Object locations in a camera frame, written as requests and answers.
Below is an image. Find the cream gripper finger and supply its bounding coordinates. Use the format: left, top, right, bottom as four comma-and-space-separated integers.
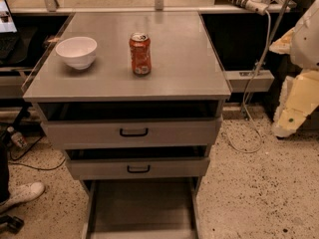
272, 71, 319, 137

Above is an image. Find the black floor cable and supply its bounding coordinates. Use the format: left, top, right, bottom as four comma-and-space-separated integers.
7, 134, 67, 171

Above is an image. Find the open bottom drawer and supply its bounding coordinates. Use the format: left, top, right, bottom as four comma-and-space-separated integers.
81, 178, 201, 239

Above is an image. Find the grey metal bracket box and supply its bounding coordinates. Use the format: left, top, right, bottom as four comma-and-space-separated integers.
225, 70, 274, 93

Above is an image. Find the top grey drawer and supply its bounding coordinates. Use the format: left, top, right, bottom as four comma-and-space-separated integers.
42, 119, 221, 149

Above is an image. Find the grey drawer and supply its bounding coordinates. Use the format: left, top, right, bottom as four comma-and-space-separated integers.
42, 119, 221, 149
67, 146, 209, 180

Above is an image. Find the white power cable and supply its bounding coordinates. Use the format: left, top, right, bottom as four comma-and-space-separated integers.
221, 10, 273, 154

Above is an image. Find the middle grey drawer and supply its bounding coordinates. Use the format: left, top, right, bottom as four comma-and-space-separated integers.
67, 146, 209, 180

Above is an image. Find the white sneaker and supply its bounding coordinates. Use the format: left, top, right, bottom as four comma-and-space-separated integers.
0, 182, 45, 213

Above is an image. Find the white ceramic bowl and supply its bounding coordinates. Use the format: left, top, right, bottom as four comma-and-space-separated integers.
55, 37, 98, 70

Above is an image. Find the grey drawer cabinet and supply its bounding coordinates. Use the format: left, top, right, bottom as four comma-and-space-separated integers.
22, 11, 232, 239

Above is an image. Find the orange soda can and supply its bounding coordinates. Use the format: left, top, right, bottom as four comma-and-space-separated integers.
129, 32, 152, 76

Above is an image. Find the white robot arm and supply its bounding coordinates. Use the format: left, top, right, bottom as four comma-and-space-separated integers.
269, 0, 319, 137

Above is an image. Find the white power strip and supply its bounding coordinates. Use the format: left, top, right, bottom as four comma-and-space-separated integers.
226, 0, 268, 15

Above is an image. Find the plastic bottle on floor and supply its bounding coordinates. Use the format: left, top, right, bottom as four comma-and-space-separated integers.
7, 126, 28, 148

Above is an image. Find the black chair base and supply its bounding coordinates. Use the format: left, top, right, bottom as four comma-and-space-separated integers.
0, 215, 24, 234

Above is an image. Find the laptop computer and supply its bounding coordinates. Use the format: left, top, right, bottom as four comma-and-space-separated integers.
0, 0, 20, 60

